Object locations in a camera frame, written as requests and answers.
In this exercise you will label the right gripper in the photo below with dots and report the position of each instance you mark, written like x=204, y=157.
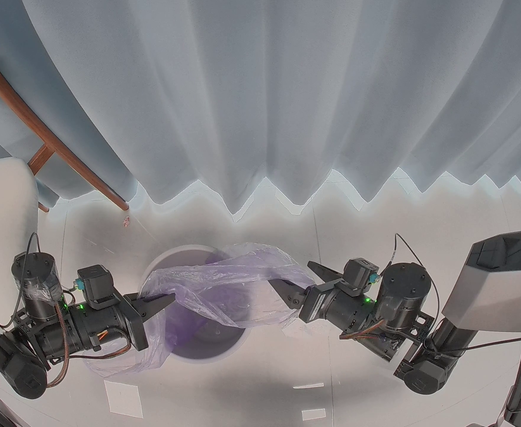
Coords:
x=345, y=312

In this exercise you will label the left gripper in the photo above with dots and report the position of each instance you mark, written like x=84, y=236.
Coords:
x=104, y=323

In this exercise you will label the purple plastic bag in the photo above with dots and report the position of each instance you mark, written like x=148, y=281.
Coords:
x=224, y=274

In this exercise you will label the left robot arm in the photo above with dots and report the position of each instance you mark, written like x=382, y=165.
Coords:
x=15, y=354

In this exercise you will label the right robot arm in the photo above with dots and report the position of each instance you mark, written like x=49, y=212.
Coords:
x=491, y=283

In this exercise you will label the white trash bin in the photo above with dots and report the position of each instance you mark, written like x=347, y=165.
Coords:
x=176, y=254

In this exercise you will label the crumpled clear plastic wrapper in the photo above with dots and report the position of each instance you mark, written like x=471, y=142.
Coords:
x=293, y=327

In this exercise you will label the small pink scrap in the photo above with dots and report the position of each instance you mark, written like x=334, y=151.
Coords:
x=127, y=221

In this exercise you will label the wooden chair white cushions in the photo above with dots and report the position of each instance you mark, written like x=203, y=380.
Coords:
x=7, y=216

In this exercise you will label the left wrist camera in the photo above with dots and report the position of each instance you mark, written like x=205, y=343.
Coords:
x=93, y=280

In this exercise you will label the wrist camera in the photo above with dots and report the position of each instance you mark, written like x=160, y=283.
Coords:
x=360, y=274
x=93, y=280

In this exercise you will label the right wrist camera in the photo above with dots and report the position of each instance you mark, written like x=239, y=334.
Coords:
x=360, y=274

